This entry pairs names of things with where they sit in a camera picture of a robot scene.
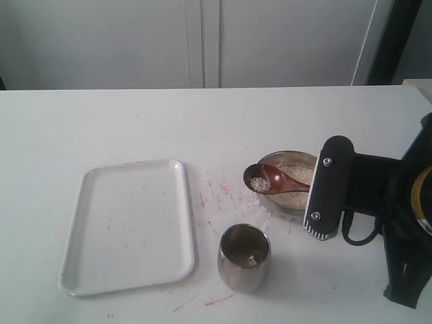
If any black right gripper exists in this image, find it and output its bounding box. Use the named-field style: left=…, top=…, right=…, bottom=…
left=342, top=114, right=431, bottom=309

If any brown wooden spoon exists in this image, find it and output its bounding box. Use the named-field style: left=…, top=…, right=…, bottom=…
left=243, top=163, right=310, bottom=195

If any steel bowl of rice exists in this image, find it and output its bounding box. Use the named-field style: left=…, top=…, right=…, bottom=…
left=257, top=151, right=317, bottom=218

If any stainless steel cup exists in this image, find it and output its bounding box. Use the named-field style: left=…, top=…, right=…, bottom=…
left=217, top=223, right=271, bottom=294

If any white rectangular plastic tray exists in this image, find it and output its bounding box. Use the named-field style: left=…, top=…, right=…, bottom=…
left=59, top=159, right=196, bottom=297

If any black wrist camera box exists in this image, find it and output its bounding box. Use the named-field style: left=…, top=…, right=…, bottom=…
left=303, top=136, right=355, bottom=241

